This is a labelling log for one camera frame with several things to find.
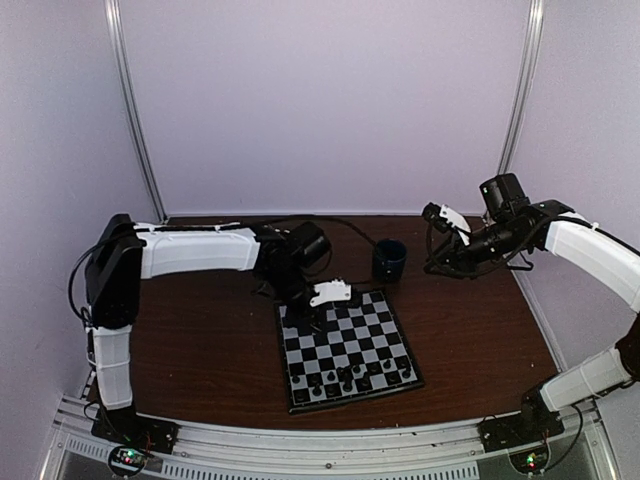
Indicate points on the right aluminium corner post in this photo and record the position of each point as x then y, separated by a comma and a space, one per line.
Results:
528, 65

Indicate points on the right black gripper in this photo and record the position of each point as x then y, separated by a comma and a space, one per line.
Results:
455, 254

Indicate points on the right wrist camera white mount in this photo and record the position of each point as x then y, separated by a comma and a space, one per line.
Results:
445, 219

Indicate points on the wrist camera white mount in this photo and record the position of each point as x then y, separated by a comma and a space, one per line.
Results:
330, 291
445, 219

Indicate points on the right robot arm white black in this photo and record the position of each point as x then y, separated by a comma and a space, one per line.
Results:
517, 225

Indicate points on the black back rank piece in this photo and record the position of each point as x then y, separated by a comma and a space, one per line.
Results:
301, 396

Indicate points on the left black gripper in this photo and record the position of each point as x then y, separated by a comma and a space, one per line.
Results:
298, 320

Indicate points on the green led circuit board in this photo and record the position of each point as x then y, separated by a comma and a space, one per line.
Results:
529, 462
126, 458

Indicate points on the aluminium corner post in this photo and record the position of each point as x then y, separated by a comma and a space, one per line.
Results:
528, 65
117, 38

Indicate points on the left green led circuit board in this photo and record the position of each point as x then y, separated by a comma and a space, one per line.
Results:
126, 458

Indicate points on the folding black silver chessboard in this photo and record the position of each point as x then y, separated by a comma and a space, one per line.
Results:
370, 333

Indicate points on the right green led circuit board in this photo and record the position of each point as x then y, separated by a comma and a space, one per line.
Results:
529, 462

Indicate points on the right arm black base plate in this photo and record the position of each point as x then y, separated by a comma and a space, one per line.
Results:
498, 433

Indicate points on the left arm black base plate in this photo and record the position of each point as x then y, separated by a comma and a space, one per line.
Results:
135, 432

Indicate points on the dark blue ceramic mug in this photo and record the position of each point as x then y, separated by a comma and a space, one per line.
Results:
388, 261

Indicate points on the aluminium front rail frame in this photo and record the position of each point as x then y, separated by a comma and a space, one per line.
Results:
418, 435

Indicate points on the left aluminium corner post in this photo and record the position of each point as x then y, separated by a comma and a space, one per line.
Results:
117, 38

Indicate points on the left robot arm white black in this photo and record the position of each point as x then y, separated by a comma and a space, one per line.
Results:
128, 253

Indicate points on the black back rank knight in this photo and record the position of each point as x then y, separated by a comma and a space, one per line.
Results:
332, 390

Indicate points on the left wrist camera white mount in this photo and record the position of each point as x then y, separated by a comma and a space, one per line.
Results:
330, 291

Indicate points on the black chess piece lone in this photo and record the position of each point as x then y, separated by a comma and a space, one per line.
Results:
345, 376

